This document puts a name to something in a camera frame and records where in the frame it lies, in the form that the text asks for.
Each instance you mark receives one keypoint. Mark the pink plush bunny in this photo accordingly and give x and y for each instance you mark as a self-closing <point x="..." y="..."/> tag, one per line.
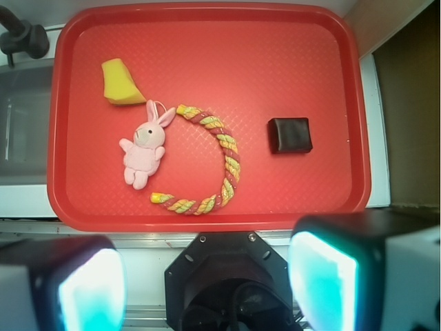
<point x="143" y="153"/>

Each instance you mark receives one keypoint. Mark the dark brown square cushion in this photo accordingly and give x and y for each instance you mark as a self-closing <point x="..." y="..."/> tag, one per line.
<point x="289" y="135"/>

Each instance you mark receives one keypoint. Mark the yellow sponge piece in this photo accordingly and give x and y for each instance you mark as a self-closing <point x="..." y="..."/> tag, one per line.
<point x="119" y="86"/>

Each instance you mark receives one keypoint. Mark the stainless steel sink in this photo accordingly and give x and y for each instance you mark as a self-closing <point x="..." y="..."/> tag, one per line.
<point x="25" y="110"/>

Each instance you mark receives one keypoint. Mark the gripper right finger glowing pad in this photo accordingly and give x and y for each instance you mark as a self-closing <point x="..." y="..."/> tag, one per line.
<point x="370" y="270"/>

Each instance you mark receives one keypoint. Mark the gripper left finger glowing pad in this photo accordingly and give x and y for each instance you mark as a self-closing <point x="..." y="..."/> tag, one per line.
<point x="71" y="283"/>

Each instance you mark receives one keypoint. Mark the black octagonal mount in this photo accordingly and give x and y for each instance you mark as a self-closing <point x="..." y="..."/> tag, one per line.
<point x="229" y="281"/>

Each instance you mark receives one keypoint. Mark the red plastic tray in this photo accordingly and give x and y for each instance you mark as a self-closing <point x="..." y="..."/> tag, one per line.
<point x="228" y="68"/>

